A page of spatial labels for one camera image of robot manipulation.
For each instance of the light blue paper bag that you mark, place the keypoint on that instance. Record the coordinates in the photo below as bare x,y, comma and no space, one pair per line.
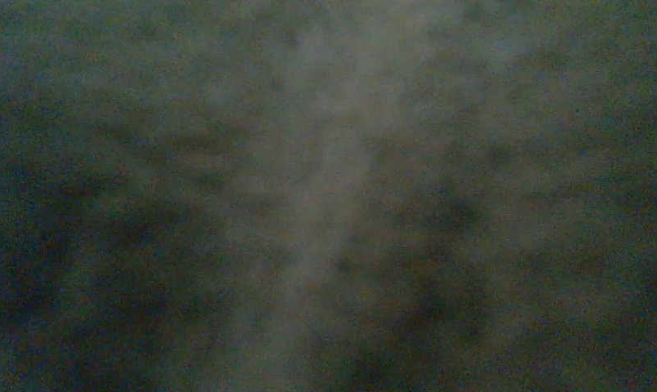
328,195

